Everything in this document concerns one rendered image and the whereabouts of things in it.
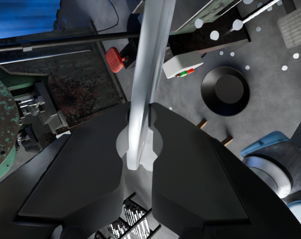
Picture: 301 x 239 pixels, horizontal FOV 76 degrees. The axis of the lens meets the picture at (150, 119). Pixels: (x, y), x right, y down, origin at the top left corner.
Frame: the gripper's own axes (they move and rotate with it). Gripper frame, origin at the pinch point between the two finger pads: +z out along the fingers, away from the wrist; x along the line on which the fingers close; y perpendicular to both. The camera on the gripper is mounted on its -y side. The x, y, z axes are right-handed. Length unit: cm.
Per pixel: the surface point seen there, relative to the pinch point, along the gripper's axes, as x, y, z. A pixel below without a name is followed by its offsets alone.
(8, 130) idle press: -87, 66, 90
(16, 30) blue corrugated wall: -158, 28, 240
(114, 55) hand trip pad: -10, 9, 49
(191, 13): 7.9, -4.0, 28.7
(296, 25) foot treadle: 56, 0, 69
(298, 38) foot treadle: 57, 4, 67
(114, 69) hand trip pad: -10, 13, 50
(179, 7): 6.0, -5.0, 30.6
